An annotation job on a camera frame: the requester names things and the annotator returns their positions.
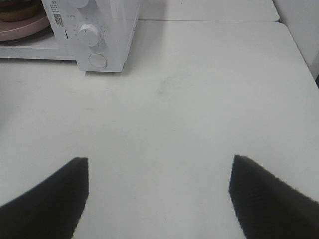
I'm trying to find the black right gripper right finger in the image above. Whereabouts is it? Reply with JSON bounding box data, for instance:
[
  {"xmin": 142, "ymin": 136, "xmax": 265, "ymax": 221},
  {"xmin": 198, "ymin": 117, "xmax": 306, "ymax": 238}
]
[{"xmin": 229, "ymin": 155, "xmax": 319, "ymax": 239}]

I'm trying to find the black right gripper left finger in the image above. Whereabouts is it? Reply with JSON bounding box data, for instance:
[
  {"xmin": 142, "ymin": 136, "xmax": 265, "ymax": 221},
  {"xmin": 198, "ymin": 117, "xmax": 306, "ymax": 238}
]
[{"xmin": 0, "ymin": 157, "xmax": 89, "ymax": 239}]

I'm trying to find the pink round plate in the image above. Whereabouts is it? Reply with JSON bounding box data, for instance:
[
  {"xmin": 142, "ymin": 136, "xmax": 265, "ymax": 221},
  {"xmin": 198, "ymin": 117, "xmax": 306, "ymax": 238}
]
[{"xmin": 0, "ymin": 12, "xmax": 50, "ymax": 41}]

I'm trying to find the burger with lettuce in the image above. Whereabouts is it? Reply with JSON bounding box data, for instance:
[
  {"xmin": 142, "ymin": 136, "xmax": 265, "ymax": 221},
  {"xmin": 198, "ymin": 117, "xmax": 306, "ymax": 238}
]
[{"xmin": 0, "ymin": 0, "xmax": 43, "ymax": 22}]

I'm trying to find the round door release button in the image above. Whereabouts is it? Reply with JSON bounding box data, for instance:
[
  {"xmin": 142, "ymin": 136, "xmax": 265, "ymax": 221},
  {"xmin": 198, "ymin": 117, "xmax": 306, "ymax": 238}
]
[{"xmin": 89, "ymin": 53, "xmax": 107, "ymax": 68}]

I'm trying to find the white lower microwave knob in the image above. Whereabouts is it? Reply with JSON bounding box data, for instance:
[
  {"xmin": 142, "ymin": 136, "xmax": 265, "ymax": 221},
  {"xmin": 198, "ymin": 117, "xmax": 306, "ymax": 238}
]
[{"xmin": 78, "ymin": 23, "xmax": 102, "ymax": 47}]

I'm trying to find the white microwave knob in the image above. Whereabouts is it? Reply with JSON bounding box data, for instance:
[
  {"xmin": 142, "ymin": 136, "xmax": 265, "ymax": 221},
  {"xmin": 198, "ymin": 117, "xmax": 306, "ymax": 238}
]
[
  {"xmin": 78, "ymin": 23, "xmax": 102, "ymax": 47},
  {"xmin": 74, "ymin": 0, "xmax": 89, "ymax": 8}
]

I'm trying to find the white microwave oven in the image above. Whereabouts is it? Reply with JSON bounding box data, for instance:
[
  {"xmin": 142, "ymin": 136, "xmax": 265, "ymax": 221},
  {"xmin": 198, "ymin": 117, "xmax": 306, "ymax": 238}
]
[{"xmin": 0, "ymin": 0, "xmax": 140, "ymax": 72}]

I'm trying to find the white warning label sticker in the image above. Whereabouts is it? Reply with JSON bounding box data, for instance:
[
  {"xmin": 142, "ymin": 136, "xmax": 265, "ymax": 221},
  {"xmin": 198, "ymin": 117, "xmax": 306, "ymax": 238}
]
[{"xmin": 49, "ymin": 0, "xmax": 64, "ymax": 27}]

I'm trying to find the white rear table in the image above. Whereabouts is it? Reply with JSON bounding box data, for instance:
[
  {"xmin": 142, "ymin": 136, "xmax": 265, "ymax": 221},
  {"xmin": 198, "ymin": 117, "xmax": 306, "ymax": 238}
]
[{"xmin": 139, "ymin": 0, "xmax": 280, "ymax": 22}]

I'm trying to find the white upper microwave knob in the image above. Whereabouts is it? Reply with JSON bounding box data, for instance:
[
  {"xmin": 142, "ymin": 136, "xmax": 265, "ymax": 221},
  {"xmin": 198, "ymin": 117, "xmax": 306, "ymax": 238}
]
[{"xmin": 74, "ymin": 0, "xmax": 89, "ymax": 8}]

